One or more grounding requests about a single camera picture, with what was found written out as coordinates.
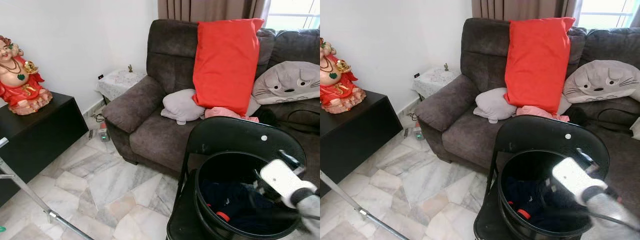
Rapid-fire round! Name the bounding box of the dark garment with red trim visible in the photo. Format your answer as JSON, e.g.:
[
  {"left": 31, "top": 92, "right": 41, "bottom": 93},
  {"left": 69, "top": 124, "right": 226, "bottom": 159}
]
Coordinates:
[
  {"left": 502, "top": 176, "right": 576, "bottom": 231},
  {"left": 202, "top": 180, "right": 281, "bottom": 233}
]

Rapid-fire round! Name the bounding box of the black TV console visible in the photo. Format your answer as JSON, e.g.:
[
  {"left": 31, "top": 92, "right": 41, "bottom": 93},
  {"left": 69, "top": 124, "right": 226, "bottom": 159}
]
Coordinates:
[
  {"left": 0, "top": 91, "right": 90, "bottom": 207},
  {"left": 320, "top": 90, "right": 404, "bottom": 198}
]

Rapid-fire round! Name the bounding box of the red laughing Buddha statue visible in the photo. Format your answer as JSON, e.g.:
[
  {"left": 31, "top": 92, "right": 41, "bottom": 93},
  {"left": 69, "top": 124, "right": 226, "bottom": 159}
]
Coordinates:
[
  {"left": 0, "top": 35, "right": 53, "bottom": 116},
  {"left": 320, "top": 37, "right": 367, "bottom": 114}
]

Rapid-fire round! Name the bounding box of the grey cat face cushion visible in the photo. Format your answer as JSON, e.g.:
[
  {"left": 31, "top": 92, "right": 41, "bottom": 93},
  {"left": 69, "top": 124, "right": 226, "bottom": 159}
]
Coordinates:
[
  {"left": 251, "top": 61, "right": 320, "bottom": 106},
  {"left": 562, "top": 60, "right": 640, "bottom": 104}
]

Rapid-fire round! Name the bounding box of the pink cloth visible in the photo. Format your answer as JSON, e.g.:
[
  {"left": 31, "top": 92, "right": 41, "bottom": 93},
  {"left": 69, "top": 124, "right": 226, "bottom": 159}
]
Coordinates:
[
  {"left": 204, "top": 106, "right": 260, "bottom": 123},
  {"left": 516, "top": 105, "right": 571, "bottom": 122}
]

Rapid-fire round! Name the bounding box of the black folding chair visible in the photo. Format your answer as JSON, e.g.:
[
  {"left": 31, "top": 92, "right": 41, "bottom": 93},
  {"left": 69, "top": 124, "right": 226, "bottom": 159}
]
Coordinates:
[
  {"left": 473, "top": 114, "right": 611, "bottom": 240},
  {"left": 166, "top": 116, "right": 307, "bottom": 240}
]

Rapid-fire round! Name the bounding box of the silver clothes rack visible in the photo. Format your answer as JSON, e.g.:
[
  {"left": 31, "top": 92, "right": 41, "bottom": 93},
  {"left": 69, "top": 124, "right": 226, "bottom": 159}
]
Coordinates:
[
  {"left": 320, "top": 171, "right": 411, "bottom": 240},
  {"left": 0, "top": 137, "right": 93, "bottom": 240}
]

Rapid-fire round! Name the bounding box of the red pillow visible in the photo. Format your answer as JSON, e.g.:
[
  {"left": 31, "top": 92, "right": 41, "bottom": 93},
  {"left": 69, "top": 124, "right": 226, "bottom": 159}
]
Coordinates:
[
  {"left": 504, "top": 17, "right": 576, "bottom": 115},
  {"left": 192, "top": 18, "right": 265, "bottom": 117}
]

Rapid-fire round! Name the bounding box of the window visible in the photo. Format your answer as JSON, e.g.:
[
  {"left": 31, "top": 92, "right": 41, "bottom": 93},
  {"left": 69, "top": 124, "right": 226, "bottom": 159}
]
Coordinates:
[
  {"left": 575, "top": 0, "right": 636, "bottom": 28},
  {"left": 264, "top": 0, "right": 320, "bottom": 31}
]

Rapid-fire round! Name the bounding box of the side table with lace cloth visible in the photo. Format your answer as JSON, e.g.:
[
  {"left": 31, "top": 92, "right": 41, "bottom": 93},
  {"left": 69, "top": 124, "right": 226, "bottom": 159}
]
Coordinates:
[
  {"left": 95, "top": 69, "right": 147, "bottom": 103},
  {"left": 412, "top": 67, "right": 461, "bottom": 100}
]

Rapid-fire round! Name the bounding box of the grey plush cushion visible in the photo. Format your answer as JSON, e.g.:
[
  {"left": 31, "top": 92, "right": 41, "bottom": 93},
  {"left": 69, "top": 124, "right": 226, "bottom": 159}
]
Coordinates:
[
  {"left": 473, "top": 87, "right": 518, "bottom": 124},
  {"left": 161, "top": 89, "right": 207, "bottom": 126}
]

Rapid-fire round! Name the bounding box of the black plastic bucket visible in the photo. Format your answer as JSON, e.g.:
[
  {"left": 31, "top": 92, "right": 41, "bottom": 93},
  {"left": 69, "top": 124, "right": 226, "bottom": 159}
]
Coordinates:
[
  {"left": 497, "top": 149, "right": 601, "bottom": 240},
  {"left": 194, "top": 151, "right": 301, "bottom": 240}
]

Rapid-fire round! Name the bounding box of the brown fabric sofa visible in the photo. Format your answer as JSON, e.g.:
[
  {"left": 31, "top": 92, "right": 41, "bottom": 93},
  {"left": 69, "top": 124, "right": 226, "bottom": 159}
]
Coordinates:
[
  {"left": 414, "top": 17, "right": 640, "bottom": 201},
  {"left": 101, "top": 19, "right": 320, "bottom": 186}
]

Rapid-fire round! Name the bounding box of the brown curtain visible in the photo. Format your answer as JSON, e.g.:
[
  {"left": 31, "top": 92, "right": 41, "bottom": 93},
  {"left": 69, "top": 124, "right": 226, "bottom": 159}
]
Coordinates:
[
  {"left": 471, "top": 0, "right": 583, "bottom": 22},
  {"left": 157, "top": 0, "right": 271, "bottom": 23}
]

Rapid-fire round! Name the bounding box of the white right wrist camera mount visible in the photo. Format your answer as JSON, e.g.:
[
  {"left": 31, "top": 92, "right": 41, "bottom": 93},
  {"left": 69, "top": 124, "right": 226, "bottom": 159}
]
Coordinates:
[
  {"left": 551, "top": 157, "right": 601, "bottom": 198},
  {"left": 260, "top": 159, "right": 318, "bottom": 203}
]

